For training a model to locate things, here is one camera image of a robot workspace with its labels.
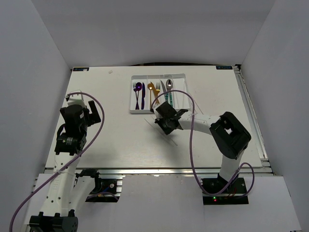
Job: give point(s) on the blue right corner label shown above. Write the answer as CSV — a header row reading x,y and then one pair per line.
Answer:
x,y
224,67

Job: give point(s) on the gold fork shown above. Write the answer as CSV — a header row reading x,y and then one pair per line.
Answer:
x,y
157,88

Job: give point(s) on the gold spoon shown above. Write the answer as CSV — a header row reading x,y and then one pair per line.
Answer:
x,y
151,88

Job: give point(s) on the blue left corner label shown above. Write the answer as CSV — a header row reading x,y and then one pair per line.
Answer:
x,y
80,69

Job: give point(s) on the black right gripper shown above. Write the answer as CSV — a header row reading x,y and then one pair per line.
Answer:
x,y
166,132

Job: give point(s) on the gold knife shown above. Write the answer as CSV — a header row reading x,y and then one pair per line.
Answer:
x,y
153,92

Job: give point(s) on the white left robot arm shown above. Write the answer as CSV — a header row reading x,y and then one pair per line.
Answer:
x,y
58,212

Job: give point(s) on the blue corner label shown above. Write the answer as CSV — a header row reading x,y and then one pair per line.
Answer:
x,y
80,69
224,67

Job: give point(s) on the green handled silver fork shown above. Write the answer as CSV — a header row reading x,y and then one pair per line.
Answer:
x,y
171,99

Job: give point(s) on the green handled silver knife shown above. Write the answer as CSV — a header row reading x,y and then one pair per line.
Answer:
x,y
164,88

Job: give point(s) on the green handled silver spoon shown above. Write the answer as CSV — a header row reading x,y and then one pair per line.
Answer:
x,y
169,84

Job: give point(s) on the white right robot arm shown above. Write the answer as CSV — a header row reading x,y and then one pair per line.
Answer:
x,y
230,136

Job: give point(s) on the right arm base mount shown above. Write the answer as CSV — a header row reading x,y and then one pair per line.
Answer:
x,y
233,195

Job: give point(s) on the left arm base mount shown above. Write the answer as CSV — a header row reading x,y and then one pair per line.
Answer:
x,y
106,191

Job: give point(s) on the purple iridescent knife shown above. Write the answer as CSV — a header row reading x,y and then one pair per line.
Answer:
x,y
143,96

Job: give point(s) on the purple iridescent fork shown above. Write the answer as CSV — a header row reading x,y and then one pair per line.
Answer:
x,y
136,96

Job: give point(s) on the white divided utensil tray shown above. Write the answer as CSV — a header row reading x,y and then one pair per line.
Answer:
x,y
136,92

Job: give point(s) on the purple iridescent spoon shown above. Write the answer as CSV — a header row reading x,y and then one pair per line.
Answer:
x,y
138,94

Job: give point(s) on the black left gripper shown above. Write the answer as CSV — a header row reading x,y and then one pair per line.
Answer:
x,y
93,110

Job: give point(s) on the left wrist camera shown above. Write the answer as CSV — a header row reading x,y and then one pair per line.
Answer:
x,y
75,98

